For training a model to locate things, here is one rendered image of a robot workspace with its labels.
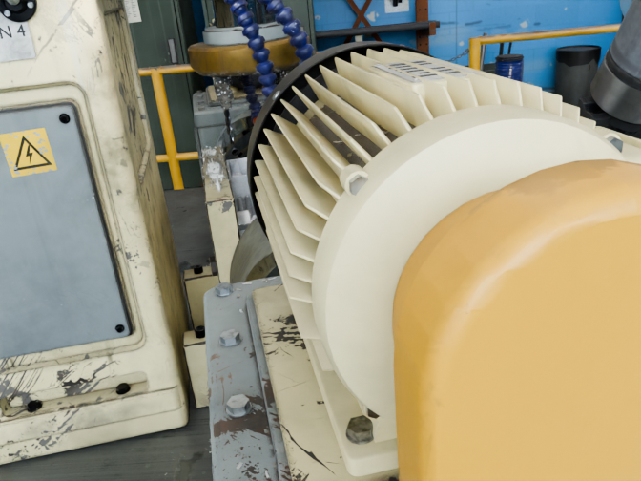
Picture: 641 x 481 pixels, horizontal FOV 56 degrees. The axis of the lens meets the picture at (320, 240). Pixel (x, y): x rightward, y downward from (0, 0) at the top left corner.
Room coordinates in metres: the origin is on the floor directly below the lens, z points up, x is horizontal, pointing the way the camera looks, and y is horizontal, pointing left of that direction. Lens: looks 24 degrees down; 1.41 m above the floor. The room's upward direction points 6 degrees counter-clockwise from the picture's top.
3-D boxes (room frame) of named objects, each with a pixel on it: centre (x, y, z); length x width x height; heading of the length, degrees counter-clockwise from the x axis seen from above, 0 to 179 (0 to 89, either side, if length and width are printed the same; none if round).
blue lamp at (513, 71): (1.33, -0.45, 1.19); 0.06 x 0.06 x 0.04
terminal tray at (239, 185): (0.94, 0.08, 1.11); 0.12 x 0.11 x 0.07; 99
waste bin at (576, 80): (5.65, -2.53, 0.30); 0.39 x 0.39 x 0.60
